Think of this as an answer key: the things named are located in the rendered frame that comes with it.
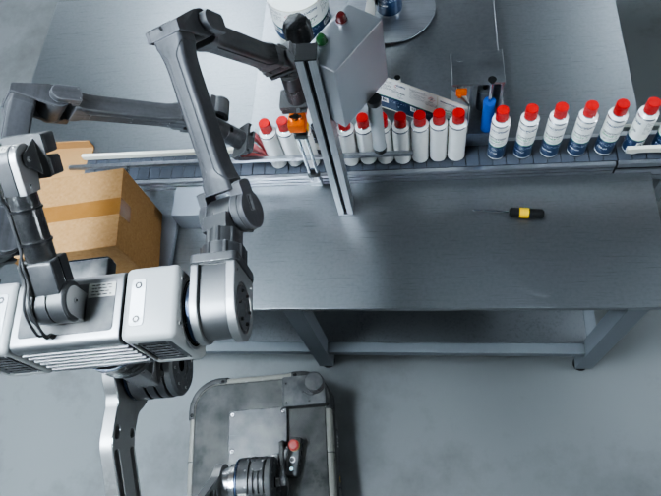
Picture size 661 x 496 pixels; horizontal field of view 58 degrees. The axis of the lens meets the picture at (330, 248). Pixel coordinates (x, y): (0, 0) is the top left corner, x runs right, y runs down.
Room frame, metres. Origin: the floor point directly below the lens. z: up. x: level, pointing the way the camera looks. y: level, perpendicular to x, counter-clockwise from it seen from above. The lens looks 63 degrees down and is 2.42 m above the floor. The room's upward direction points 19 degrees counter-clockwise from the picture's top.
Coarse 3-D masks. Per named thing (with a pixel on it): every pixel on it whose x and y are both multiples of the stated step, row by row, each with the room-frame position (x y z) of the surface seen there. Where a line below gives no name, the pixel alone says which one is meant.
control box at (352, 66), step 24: (360, 24) 0.95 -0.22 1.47; (336, 48) 0.90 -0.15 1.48; (360, 48) 0.90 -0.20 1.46; (384, 48) 0.94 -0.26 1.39; (336, 72) 0.85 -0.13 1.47; (360, 72) 0.89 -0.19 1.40; (384, 72) 0.93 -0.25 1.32; (336, 96) 0.85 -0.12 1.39; (360, 96) 0.88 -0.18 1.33; (336, 120) 0.87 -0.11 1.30
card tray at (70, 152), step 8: (56, 144) 1.51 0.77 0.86; (64, 144) 1.50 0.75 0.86; (72, 144) 1.49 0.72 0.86; (80, 144) 1.48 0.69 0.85; (88, 144) 1.47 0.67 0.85; (56, 152) 1.50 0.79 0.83; (64, 152) 1.49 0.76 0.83; (72, 152) 1.47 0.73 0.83; (80, 152) 1.46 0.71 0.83; (88, 152) 1.45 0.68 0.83; (64, 160) 1.45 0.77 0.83; (72, 160) 1.44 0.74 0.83; (80, 160) 1.43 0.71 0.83; (64, 168) 1.42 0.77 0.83; (56, 176) 1.39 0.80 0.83; (64, 176) 1.38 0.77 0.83
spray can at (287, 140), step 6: (276, 120) 1.10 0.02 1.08; (282, 120) 1.09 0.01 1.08; (282, 126) 1.08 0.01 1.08; (276, 132) 1.10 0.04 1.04; (282, 132) 1.08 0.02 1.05; (288, 132) 1.08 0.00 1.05; (282, 138) 1.07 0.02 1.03; (288, 138) 1.07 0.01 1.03; (294, 138) 1.08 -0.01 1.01; (282, 144) 1.08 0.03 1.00; (288, 144) 1.07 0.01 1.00; (294, 144) 1.07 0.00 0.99; (288, 150) 1.07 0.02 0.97; (294, 150) 1.07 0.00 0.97; (288, 162) 1.09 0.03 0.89; (294, 162) 1.07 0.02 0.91; (300, 162) 1.07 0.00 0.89
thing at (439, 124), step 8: (440, 112) 0.94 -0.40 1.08; (432, 120) 0.95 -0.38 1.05; (440, 120) 0.93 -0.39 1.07; (432, 128) 0.93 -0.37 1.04; (440, 128) 0.92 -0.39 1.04; (432, 136) 0.93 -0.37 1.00; (440, 136) 0.92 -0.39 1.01; (432, 144) 0.93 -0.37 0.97; (440, 144) 0.92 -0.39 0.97; (432, 152) 0.93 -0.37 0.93; (440, 152) 0.92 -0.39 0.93; (440, 160) 0.92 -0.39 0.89
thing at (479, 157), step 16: (512, 144) 0.89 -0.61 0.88; (592, 144) 0.80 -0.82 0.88; (96, 160) 1.36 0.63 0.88; (112, 160) 1.34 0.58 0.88; (128, 160) 1.32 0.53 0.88; (144, 160) 1.29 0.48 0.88; (160, 160) 1.27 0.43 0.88; (432, 160) 0.93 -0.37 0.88; (448, 160) 0.91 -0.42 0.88; (464, 160) 0.89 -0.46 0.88; (480, 160) 0.88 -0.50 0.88; (496, 160) 0.86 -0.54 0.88; (512, 160) 0.84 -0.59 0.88; (528, 160) 0.82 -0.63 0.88; (544, 160) 0.81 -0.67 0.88; (560, 160) 0.79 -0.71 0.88; (576, 160) 0.77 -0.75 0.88; (592, 160) 0.75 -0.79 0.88; (608, 160) 0.74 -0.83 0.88; (144, 176) 1.23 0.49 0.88; (160, 176) 1.21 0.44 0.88; (176, 176) 1.19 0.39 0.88; (192, 176) 1.17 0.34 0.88
